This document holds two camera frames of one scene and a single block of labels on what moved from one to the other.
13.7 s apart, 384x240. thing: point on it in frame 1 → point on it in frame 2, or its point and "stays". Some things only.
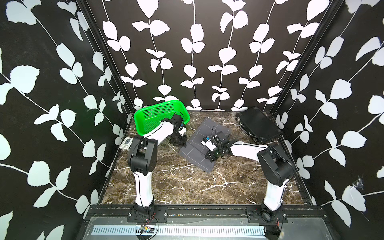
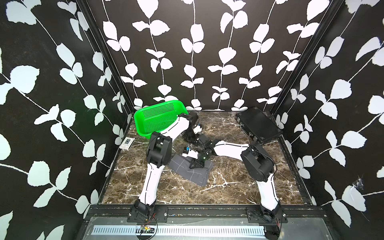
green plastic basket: (147, 117) stays
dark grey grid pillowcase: (194, 151) → (180, 165)
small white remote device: (126, 143) stays
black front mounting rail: (120, 212) stays
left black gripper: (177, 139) → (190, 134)
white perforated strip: (181, 230) stays
